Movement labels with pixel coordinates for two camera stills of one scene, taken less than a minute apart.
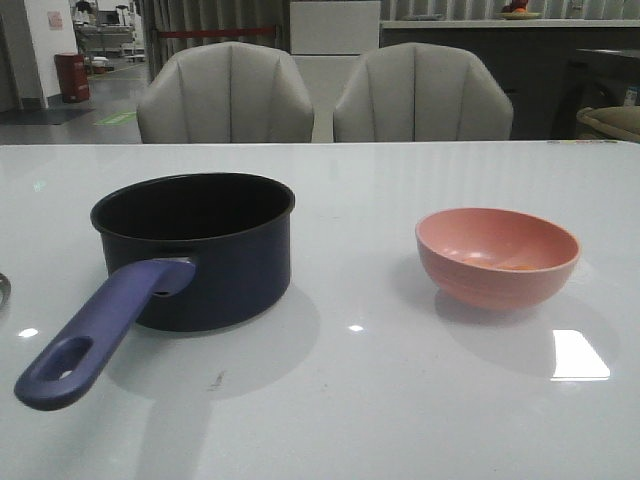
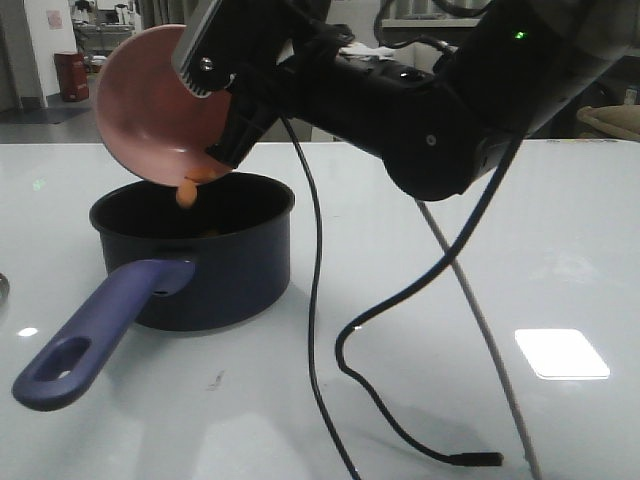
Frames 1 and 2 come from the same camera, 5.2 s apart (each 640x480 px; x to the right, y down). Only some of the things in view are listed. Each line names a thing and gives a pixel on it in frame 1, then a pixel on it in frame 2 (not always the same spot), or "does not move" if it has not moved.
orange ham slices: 498,265 → 186,191
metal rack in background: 105,33 does not move
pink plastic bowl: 498,259 → 150,119
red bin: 73,76 does not move
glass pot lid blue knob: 5,288 does not move
